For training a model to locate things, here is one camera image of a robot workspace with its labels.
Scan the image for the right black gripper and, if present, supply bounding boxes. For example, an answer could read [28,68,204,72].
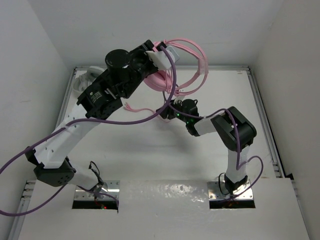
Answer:
[157,97,190,124]

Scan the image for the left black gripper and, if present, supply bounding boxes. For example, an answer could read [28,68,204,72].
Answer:
[118,40,157,99]

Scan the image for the pink headphones with cable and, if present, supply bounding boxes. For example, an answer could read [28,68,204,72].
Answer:
[123,37,209,123]

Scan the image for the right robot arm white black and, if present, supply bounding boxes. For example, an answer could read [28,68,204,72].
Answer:
[160,99,257,195]

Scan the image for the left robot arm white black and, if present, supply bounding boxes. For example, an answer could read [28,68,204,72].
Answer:
[25,40,158,191]

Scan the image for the white grey headphones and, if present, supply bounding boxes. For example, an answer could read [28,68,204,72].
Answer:
[72,66,105,93]

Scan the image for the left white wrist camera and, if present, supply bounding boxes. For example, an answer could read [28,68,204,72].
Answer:
[146,45,180,71]

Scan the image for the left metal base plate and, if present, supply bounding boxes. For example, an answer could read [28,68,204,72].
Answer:
[73,180,120,201]

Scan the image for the metal base plate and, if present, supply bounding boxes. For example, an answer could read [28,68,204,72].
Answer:
[207,180,254,201]
[73,180,120,201]

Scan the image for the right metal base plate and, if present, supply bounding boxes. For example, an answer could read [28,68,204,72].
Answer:
[207,180,254,201]

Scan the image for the aluminium table frame rail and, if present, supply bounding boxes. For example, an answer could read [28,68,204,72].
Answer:
[7,65,298,240]

